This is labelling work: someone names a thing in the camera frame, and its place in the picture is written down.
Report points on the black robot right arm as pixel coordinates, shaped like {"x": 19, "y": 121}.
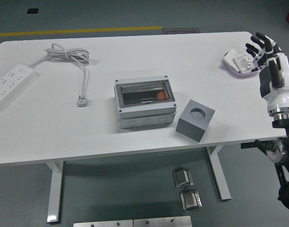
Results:
{"x": 283, "y": 123}

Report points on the white socket module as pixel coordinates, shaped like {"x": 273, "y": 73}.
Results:
{"x": 243, "y": 62}

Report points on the steel base plate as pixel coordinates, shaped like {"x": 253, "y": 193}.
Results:
{"x": 162, "y": 222}
{"x": 102, "y": 224}

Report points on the black table control panel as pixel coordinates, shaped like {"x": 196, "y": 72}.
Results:
{"x": 248, "y": 145}

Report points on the white power strip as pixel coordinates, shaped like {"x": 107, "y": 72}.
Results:
{"x": 10, "y": 82}

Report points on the purple plastic tray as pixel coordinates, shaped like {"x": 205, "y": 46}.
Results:
{"x": 239, "y": 75}

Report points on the white square card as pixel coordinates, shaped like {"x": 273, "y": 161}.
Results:
{"x": 230, "y": 58}

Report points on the grey plastic enclosure box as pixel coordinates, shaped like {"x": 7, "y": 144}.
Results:
{"x": 147, "y": 113}

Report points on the white table leg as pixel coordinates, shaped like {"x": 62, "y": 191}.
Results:
{"x": 54, "y": 189}
{"x": 220, "y": 175}

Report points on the clear plastic plate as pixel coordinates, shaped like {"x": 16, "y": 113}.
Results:
{"x": 241, "y": 49}

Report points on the black floor cover plate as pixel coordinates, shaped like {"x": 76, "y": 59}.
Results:
{"x": 32, "y": 11}

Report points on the dark floor sign mat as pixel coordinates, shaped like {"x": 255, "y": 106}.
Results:
{"x": 181, "y": 31}

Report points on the clear hinged box lid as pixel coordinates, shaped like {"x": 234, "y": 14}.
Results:
{"x": 135, "y": 94}

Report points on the metal foot bracket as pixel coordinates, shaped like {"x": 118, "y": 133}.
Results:
{"x": 182, "y": 177}
{"x": 190, "y": 201}

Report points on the grey block holder with hole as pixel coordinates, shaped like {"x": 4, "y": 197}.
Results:
{"x": 189, "y": 128}

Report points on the orange cylindrical battery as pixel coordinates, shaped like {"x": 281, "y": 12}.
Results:
{"x": 161, "y": 95}

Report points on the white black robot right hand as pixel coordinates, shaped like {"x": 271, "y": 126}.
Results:
{"x": 280, "y": 97}

